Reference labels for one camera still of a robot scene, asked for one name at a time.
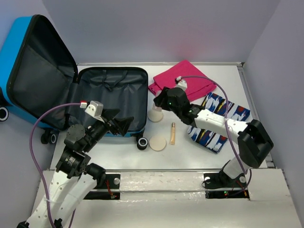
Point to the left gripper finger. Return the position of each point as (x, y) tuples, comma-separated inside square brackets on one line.
[(108, 115), (122, 125)]

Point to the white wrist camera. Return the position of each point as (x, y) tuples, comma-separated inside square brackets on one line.
[(94, 109), (181, 83)]

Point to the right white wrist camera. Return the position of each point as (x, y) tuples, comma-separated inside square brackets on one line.
[(181, 83)]

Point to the blue hard-shell suitcase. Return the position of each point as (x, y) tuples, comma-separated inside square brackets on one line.
[(37, 73)]

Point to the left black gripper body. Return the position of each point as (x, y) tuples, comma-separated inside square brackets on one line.
[(99, 130)]

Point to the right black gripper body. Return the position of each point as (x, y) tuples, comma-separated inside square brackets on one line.
[(178, 112)]

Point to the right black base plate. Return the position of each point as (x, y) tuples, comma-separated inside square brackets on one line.
[(232, 189)]

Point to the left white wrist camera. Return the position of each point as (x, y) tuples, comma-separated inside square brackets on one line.
[(94, 109)]

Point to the beige cosmetic tube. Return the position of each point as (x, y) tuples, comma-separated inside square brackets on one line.
[(173, 130)]

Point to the magenta cloth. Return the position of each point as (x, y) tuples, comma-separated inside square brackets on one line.
[(197, 87)]

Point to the translucent pink plastic bottle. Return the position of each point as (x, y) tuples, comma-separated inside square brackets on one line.
[(157, 109)]

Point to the round beige compact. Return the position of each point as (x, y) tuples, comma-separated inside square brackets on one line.
[(157, 143), (154, 116)]

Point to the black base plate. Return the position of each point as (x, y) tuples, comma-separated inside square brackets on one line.
[(232, 189), (109, 189)]

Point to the blue white patterned cloth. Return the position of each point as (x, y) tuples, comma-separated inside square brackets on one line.
[(216, 104)]

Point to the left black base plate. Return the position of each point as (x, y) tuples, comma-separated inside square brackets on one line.
[(109, 189)]

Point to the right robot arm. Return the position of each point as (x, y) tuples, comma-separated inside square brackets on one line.
[(254, 143)]

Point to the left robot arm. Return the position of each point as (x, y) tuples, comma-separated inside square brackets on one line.
[(75, 176)]

